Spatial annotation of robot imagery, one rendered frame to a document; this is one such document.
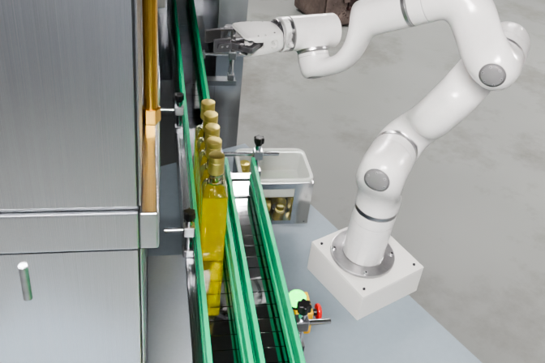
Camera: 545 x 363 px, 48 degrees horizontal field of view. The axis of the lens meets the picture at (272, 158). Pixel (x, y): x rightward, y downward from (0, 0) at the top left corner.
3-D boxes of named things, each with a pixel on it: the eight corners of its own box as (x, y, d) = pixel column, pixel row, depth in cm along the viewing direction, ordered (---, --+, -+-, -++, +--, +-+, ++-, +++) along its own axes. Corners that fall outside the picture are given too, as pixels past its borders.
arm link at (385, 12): (426, 57, 141) (312, 80, 158) (416, -13, 140) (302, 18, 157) (412, 57, 133) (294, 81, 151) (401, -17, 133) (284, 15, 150)
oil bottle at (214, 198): (198, 245, 148) (201, 172, 137) (221, 245, 149) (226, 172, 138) (199, 261, 144) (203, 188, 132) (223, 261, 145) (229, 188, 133)
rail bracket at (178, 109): (160, 129, 191) (160, 90, 184) (182, 129, 192) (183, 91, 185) (160, 135, 188) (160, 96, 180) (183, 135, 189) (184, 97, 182)
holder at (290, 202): (213, 191, 201) (216, 151, 192) (296, 190, 206) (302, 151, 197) (218, 226, 187) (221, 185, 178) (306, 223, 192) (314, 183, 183)
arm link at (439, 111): (354, 164, 160) (374, 134, 172) (388, 194, 159) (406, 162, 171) (493, 27, 126) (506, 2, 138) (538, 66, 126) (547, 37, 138)
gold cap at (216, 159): (226, 174, 133) (227, 158, 130) (210, 177, 131) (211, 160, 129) (221, 165, 135) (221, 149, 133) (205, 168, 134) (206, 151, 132)
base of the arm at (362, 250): (358, 222, 192) (371, 177, 181) (406, 258, 182) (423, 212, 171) (316, 249, 181) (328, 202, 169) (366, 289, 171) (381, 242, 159)
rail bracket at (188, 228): (164, 249, 146) (164, 206, 139) (193, 249, 148) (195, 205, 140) (164, 262, 143) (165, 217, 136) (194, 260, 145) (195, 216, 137)
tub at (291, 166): (231, 170, 197) (233, 147, 192) (299, 169, 202) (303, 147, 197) (238, 204, 183) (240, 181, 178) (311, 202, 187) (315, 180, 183)
